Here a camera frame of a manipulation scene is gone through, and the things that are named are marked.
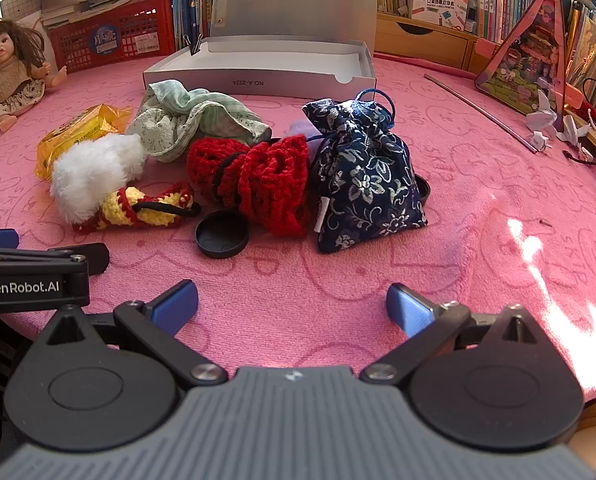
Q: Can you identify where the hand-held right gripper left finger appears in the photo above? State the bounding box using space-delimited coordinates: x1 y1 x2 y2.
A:
44 280 228 387

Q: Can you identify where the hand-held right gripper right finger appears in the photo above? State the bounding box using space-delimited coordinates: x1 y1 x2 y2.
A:
360 283 540 386

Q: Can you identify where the yellow red crochet toy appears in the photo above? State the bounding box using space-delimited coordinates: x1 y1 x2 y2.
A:
73 182 196 234

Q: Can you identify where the white fluffy pom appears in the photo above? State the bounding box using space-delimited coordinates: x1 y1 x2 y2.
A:
50 133 147 224

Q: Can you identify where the black hair tie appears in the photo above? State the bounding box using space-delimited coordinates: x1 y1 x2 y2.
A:
132 199 202 219

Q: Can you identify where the yellow snack packet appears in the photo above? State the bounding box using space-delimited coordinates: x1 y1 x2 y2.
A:
34 103 134 181

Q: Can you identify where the blue floral drawstring pouch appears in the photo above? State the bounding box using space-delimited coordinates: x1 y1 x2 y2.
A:
301 89 428 254

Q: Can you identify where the green checked cloth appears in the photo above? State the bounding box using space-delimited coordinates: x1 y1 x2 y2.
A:
127 80 273 164

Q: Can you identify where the purple fluffy pom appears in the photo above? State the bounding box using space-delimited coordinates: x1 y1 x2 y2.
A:
287 119 325 150

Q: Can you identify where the white cardboard box with lid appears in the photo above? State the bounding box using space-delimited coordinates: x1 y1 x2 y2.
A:
143 0 379 99

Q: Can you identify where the pink printed blanket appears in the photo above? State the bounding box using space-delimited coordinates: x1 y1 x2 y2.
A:
0 52 596 411

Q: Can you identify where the brown-haired doll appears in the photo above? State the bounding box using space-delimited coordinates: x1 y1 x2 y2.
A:
0 18 69 134

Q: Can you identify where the metal rod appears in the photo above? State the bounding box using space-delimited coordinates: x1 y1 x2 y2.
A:
424 73 540 154

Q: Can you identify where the large red plastic basket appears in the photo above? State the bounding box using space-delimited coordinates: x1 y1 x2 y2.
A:
47 0 174 74

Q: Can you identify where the wooden desk organizer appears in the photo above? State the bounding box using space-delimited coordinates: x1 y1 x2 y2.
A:
375 12 480 72

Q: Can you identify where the pink triangular toy house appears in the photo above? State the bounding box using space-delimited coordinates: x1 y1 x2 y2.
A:
475 0 570 132

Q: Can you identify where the colourful printed box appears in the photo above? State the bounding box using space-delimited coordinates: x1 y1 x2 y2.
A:
407 0 472 29

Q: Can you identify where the black cable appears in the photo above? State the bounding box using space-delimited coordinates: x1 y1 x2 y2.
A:
562 77 596 171

